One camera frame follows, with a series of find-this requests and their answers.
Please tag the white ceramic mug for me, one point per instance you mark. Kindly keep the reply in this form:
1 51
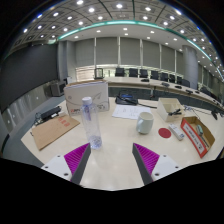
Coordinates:
144 123

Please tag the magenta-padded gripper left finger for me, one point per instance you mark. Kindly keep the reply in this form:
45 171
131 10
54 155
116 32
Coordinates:
76 160

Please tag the black marker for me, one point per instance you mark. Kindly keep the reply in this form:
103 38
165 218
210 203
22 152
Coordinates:
175 112

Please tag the cream open compartment box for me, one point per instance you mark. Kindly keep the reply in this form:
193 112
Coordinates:
165 111

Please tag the black desktop microphone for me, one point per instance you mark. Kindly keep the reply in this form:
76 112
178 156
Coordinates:
214 115

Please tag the long curved conference desk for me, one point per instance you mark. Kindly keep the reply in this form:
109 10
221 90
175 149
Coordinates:
133 82

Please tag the white printed cardboard box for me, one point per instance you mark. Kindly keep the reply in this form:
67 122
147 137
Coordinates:
85 96

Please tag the round ceiling lights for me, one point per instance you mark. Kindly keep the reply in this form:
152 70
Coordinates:
91 10

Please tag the brown paper envelope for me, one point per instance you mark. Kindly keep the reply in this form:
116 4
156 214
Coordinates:
53 131

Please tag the grey boxy monitor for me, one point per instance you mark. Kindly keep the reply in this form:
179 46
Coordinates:
57 89

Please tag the black flat device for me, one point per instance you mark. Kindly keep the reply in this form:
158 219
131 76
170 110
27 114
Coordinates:
50 113

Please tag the white paper sheet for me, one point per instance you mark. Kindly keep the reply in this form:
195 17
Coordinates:
130 111

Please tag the clear plastic water bottle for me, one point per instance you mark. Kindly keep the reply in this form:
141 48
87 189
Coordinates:
90 123

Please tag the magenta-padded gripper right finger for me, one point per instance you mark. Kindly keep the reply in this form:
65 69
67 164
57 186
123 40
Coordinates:
148 160

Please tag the brown red-edged cardboard box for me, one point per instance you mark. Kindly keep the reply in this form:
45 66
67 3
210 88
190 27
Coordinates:
195 140

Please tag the row of black office chairs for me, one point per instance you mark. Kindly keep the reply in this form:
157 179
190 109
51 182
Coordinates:
133 72

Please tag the grey board eraser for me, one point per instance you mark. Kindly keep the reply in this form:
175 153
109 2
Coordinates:
200 130

